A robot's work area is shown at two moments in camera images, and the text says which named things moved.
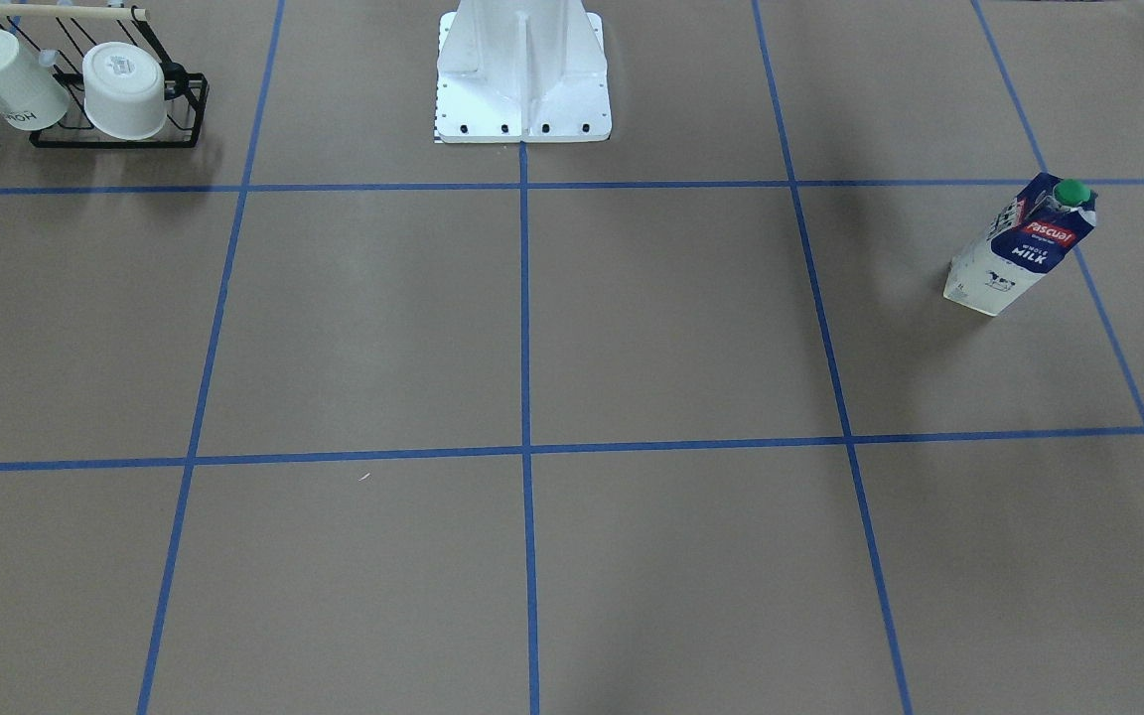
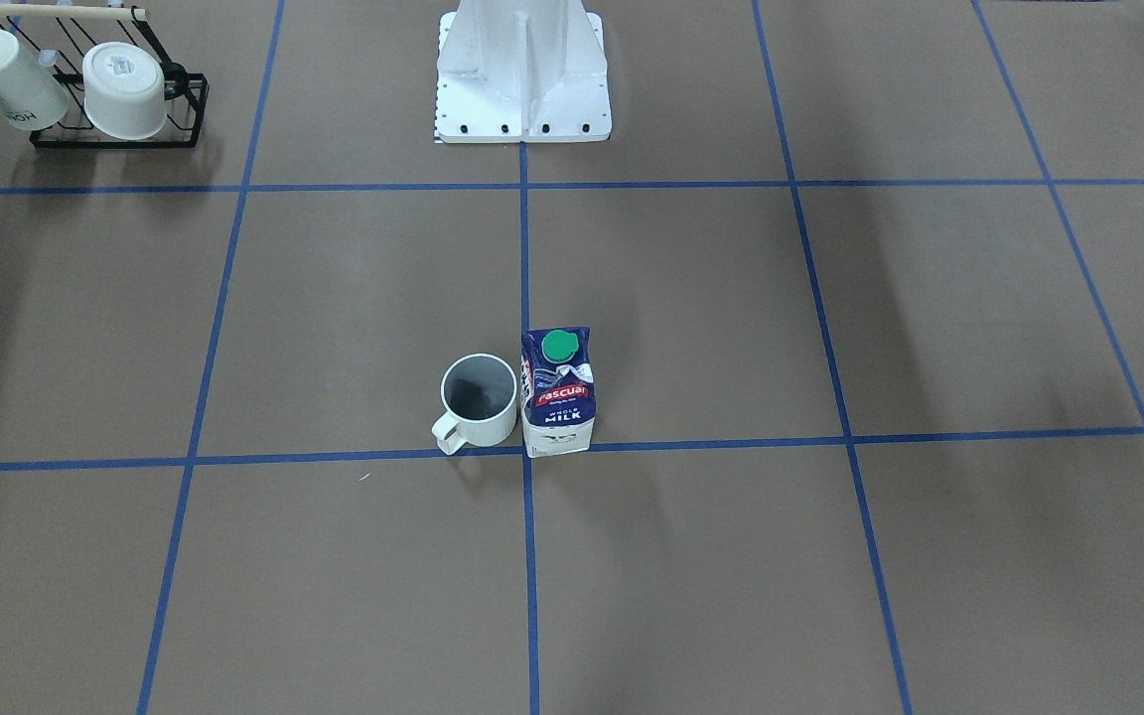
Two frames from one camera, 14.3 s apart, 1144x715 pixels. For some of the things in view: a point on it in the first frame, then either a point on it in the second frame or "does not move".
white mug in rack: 124,90 does not move
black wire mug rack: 124,90 does not move
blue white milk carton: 1039,231 to 557,390
